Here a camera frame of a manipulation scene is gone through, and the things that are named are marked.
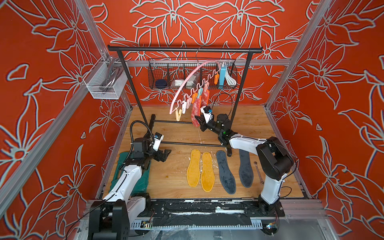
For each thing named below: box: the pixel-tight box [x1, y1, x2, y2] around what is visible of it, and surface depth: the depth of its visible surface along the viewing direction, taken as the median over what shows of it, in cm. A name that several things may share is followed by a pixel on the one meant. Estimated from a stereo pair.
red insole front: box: [191, 97, 201, 128], surface depth 85 cm
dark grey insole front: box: [239, 149, 254, 188], surface depth 85 cm
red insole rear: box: [199, 89, 210, 110], surface depth 83 cm
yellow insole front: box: [200, 152, 215, 193], surface depth 85 cm
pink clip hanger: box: [169, 61, 222, 122], surface depth 72 cm
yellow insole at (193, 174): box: [186, 149, 201, 188], surface depth 87 cm
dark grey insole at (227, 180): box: [216, 150, 236, 195], surface depth 85 cm
